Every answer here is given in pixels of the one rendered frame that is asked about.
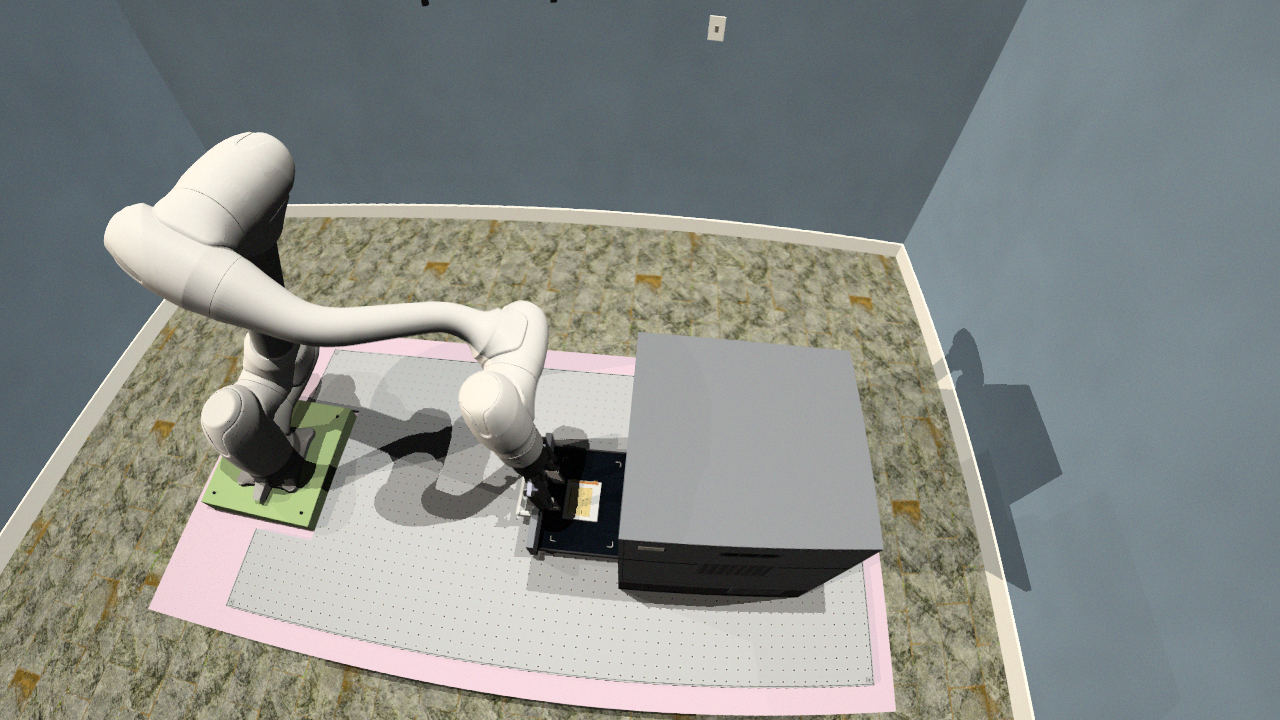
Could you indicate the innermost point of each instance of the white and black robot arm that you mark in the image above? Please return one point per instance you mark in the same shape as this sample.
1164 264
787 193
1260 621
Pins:
186 250

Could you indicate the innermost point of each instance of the dark grey instrument cabinet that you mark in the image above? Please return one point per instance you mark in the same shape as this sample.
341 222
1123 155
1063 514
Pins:
747 473

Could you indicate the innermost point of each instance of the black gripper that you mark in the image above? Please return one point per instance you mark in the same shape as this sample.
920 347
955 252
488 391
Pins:
539 493

